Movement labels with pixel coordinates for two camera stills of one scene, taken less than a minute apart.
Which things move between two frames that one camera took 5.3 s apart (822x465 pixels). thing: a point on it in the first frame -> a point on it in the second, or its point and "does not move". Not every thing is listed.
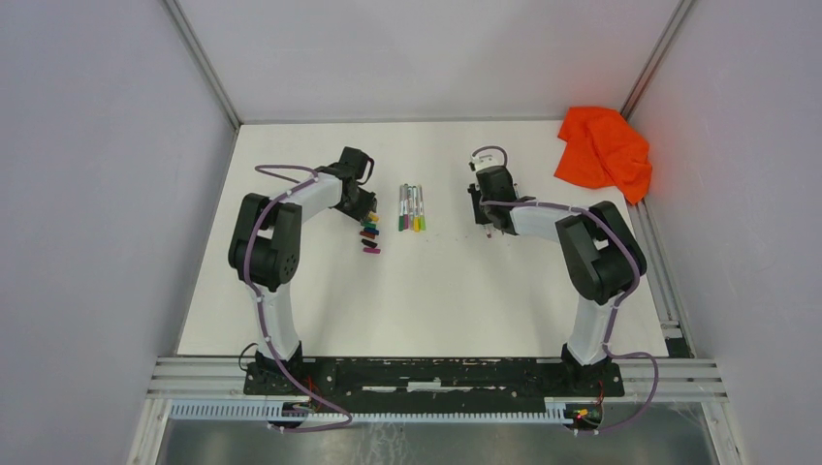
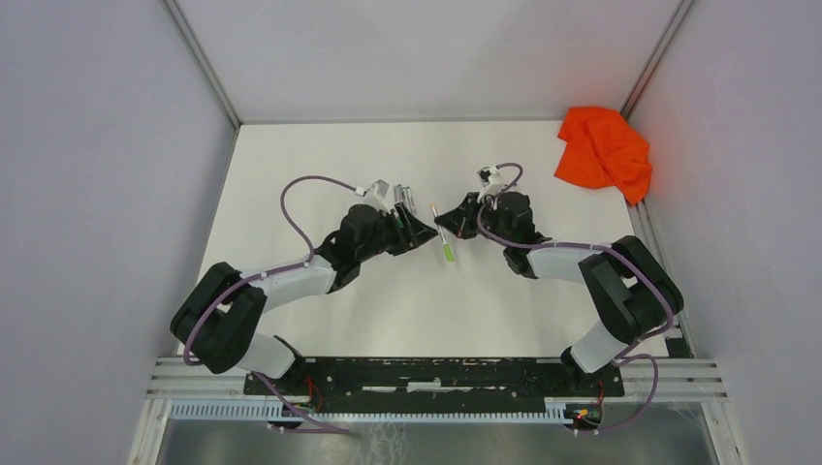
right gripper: (481, 218) -> (458, 221)
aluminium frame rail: (659, 379) does not move
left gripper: (368, 203) -> (413, 233)
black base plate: (437, 386) does not move
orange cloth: (603, 149) does not move
